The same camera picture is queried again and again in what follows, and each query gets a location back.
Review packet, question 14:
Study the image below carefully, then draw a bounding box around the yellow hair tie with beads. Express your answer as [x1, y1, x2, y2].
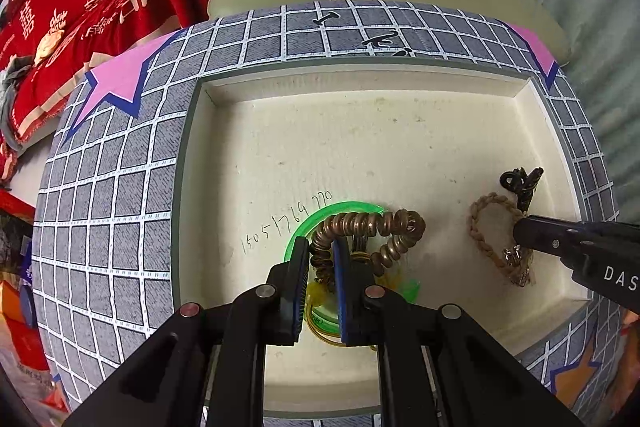
[304, 250, 404, 349]

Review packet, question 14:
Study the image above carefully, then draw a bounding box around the green translucent bangle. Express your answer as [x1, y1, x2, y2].
[282, 199, 422, 333]

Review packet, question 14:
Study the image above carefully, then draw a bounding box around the brown spiral hair tie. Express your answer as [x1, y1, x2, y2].
[308, 208, 428, 293]

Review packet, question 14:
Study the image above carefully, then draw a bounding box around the tan braided hair tie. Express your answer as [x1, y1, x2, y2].
[467, 190, 535, 287]

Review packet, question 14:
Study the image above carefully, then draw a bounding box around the black claw hair clip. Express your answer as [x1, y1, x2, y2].
[499, 167, 544, 213]

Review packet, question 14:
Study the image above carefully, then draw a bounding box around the small silver earring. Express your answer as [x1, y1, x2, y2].
[503, 245, 532, 271]

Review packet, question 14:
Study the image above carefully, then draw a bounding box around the green tray with cream lining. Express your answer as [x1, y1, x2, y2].
[170, 56, 594, 417]

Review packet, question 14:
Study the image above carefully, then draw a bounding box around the grey grid patterned cloth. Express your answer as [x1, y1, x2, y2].
[34, 0, 622, 421]

